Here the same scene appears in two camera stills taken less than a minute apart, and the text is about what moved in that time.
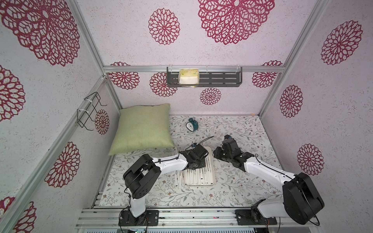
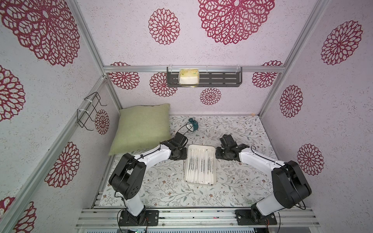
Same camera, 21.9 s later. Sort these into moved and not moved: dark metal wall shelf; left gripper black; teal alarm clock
Moved: left gripper black
Not moved: dark metal wall shelf; teal alarm clock
